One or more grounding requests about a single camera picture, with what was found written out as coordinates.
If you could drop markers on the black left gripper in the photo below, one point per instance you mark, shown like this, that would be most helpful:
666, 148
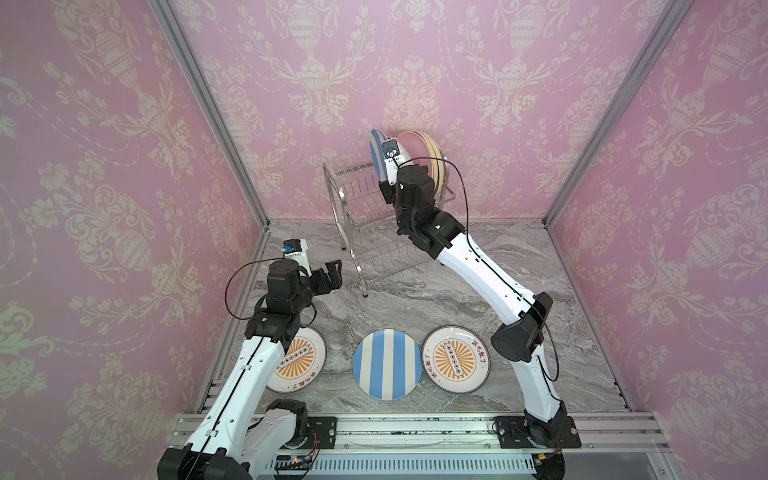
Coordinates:
334, 277

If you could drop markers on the cream beige plate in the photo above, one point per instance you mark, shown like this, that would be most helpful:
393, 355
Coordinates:
443, 162

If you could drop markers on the right aluminium corner post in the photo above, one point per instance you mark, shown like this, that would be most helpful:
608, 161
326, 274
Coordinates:
661, 33

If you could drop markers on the blue striped plate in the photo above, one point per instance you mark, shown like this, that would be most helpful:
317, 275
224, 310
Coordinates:
387, 365
376, 140

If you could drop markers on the left aluminium corner post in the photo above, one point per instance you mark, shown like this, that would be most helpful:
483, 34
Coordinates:
194, 74

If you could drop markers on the pink bear plate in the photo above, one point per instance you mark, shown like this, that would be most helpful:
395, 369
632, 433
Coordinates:
416, 147

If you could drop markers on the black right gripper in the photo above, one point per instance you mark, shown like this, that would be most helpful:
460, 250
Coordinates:
389, 190

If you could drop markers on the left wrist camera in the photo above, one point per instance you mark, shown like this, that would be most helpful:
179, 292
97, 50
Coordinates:
297, 250

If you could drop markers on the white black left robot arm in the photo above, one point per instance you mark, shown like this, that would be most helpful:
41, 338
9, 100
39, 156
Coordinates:
229, 443

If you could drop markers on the small circuit board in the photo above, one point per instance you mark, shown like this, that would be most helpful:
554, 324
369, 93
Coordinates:
293, 464

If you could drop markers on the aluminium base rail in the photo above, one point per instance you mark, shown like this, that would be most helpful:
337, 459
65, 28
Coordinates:
483, 446

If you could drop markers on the orange sunburst plate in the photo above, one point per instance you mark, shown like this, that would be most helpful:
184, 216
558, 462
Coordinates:
455, 359
302, 364

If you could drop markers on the yellow bear plate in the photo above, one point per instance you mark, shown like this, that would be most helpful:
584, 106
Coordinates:
428, 142

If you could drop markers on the stainless steel dish rack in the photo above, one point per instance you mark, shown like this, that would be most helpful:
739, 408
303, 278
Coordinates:
366, 224

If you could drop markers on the aluminium corner post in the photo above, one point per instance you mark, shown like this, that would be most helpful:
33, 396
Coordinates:
194, 74
661, 33

